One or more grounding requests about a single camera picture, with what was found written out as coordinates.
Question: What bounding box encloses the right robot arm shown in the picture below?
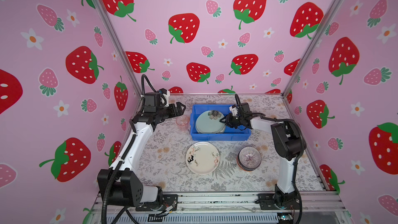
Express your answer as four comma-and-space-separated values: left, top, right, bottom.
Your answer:
220, 94, 306, 209

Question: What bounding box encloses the clear purple glass bowl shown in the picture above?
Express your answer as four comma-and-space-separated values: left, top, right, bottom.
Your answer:
237, 146, 262, 168

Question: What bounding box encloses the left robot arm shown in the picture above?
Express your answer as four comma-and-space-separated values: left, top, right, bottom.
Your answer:
97, 88, 186, 224

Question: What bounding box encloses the red bowl under glass bowl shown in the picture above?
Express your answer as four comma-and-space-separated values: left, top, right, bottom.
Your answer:
237, 158, 261, 172

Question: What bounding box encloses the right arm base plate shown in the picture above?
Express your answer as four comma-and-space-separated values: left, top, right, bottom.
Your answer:
255, 192, 302, 211

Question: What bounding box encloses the green flower pattern plate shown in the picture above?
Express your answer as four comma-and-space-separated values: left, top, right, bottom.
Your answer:
195, 110, 226, 134

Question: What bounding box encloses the cream blossom pattern plate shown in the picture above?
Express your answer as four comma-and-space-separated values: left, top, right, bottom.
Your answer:
185, 142, 220, 175

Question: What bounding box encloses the pink glass cup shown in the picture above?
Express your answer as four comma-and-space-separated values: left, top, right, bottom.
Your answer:
176, 115, 190, 131

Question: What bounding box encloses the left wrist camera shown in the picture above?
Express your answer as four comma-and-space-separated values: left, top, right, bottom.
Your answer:
143, 89, 171, 113

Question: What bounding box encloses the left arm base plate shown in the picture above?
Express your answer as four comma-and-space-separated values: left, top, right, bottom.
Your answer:
135, 194, 178, 212

